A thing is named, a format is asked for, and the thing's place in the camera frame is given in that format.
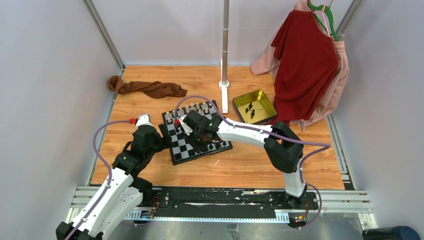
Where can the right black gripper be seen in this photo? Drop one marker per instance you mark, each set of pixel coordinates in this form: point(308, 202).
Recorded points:
point(198, 148)

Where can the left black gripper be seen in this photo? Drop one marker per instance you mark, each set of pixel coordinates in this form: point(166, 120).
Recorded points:
point(166, 137)

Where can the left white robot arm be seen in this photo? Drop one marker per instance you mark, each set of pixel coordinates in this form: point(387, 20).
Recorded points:
point(121, 191)

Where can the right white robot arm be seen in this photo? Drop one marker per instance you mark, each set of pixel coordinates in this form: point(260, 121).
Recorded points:
point(281, 145)

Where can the black white chessboard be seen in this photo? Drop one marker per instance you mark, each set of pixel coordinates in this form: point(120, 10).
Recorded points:
point(181, 151)

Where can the brown cloth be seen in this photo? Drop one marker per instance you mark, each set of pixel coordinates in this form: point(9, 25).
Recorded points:
point(154, 90)

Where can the metal pole with base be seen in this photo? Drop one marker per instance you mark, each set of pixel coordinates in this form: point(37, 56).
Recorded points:
point(224, 82)

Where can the gold metal tin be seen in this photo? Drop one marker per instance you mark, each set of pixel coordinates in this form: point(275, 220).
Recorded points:
point(254, 108)

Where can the pink garment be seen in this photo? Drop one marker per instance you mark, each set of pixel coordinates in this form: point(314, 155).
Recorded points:
point(266, 63)

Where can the red shirt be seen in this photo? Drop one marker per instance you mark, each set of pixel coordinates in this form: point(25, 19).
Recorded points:
point(307, 65)

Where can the green hanger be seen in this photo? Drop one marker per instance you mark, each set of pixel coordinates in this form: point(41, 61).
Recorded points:
point(325, 18)

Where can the dark blue object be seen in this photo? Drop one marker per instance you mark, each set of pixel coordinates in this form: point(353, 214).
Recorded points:
point(391, 233)

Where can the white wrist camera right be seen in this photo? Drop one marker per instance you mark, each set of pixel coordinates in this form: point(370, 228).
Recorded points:
point(185, 128)

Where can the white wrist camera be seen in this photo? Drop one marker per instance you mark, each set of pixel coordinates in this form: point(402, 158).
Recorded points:
point(185, 128)
point(144, 122)

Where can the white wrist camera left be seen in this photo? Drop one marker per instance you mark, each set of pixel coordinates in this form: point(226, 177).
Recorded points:
point(144, 122)

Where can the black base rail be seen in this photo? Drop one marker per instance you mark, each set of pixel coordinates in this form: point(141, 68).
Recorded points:
point(227, 203)

